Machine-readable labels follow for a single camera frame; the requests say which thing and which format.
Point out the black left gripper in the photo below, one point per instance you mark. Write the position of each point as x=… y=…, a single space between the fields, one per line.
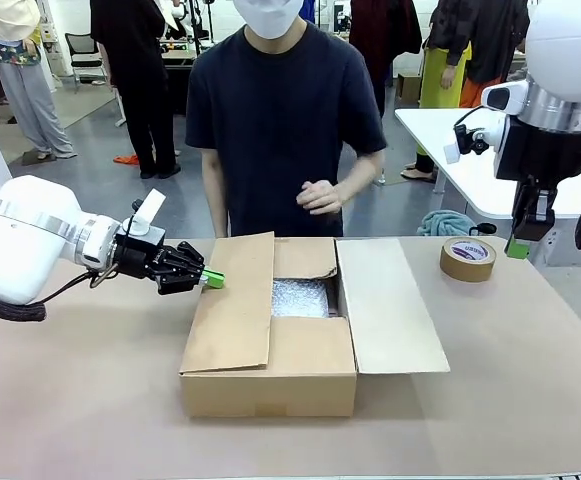
x=140 y=257

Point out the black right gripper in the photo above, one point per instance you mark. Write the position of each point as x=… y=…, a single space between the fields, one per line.
x=545 y=150

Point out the brown cardboard box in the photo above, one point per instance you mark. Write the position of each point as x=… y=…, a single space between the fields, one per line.
x=270 y=385

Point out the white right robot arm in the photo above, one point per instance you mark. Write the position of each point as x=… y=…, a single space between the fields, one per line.
x=565 y=50

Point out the person's left forearm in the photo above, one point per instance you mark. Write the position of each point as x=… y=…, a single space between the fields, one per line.
x=362 y=175

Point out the person's right forearm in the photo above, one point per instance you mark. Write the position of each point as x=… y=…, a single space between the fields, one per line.
x=216 y=195

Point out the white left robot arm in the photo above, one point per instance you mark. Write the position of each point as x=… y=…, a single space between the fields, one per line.
x=30 y=235

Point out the bubble wrap sheet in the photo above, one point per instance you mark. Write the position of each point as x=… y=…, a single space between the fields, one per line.
x=300 y=297

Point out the person's left hand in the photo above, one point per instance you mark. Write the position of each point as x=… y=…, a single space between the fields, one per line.
x=320 y=197

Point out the white side table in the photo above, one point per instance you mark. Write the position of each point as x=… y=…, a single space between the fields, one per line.
x=475 y=190

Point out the brown packing tape roll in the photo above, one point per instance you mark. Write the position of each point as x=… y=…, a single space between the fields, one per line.
x=467 y=267

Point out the teal towel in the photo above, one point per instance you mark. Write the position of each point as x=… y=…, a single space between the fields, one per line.
x=445 y=222

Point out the orange cloth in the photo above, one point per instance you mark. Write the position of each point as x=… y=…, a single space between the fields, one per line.
x=127 y=160

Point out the bystander in yellow clothing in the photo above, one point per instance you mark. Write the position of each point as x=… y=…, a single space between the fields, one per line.
x=440 y=75

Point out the person in black t-shirt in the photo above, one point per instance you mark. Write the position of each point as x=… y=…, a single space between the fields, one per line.
x=280 y=125

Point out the small cardboard box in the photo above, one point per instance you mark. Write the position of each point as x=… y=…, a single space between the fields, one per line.
x=410 y=90

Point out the workbench with green items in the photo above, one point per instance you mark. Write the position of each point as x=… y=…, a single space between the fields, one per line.
x=177 y=55

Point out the bystander in black clothes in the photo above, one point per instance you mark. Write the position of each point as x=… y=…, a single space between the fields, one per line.
x=130 y=60

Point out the bystander with tan hood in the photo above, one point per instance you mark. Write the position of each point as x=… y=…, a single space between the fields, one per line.
x=25 y=100

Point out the bystander in dark maroon clothes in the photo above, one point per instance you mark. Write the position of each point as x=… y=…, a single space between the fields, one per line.
x=385 y=30

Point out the black office chair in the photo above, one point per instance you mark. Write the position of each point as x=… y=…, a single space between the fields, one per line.
x=82 y=50

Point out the white face mask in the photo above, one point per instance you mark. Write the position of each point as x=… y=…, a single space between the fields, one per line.
x=267 y=20

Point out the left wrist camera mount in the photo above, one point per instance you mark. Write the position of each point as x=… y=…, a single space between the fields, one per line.
x=145 y=215

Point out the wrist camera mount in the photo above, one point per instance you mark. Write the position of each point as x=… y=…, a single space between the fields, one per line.
x=470 y=140
x=145 y=215

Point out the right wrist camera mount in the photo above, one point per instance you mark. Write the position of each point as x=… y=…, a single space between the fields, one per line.
x=470 y=140

